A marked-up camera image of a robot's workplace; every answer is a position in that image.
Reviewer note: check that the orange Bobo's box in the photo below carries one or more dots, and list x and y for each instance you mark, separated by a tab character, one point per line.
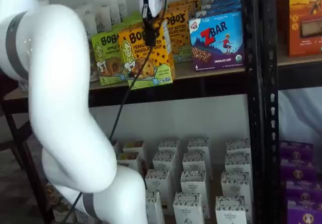
186	0
178	40
183	8
156	65

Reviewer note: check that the black tripod stand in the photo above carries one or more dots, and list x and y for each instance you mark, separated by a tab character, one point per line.
26	163

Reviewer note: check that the green Bobo's box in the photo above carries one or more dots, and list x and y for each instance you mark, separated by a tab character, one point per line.
125	25
137	15
108	58

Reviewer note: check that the white granola bag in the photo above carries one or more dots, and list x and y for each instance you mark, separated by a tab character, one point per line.
122	10
103	17
114	10

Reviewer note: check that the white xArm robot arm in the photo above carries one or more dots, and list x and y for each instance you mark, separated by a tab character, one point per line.
58	83

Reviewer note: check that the particle board shelf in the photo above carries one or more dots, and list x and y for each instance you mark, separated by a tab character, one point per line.
183	75

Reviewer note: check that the purple snack box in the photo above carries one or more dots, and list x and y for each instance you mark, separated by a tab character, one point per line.
304	214
296	151
298	171
304	191

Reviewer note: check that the white patterned carton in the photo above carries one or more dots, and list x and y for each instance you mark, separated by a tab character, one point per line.
158	182
193	183
195	162
188	209
164	162
235	185
231	211
237	163
238	147
198	146
154	209
169	147

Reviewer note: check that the white plastic sheet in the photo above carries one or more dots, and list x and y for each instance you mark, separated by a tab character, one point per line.
299	113

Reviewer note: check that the black neighbouring shelf rack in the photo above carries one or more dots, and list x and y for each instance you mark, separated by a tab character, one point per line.
270	83

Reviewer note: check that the large orange snack box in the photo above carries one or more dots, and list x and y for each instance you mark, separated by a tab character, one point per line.
304	20

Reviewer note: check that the black metal shelf rack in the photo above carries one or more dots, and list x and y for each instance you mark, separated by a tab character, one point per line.
176	93

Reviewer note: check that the red label granola bag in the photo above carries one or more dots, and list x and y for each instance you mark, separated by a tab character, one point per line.
88	17

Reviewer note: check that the yellow striped granola box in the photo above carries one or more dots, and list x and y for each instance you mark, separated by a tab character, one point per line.
133	148
128	159

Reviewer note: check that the blue striped granola box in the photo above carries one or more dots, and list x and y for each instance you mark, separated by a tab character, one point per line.
115	146

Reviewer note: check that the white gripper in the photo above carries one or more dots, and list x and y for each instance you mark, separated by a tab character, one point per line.
157	0

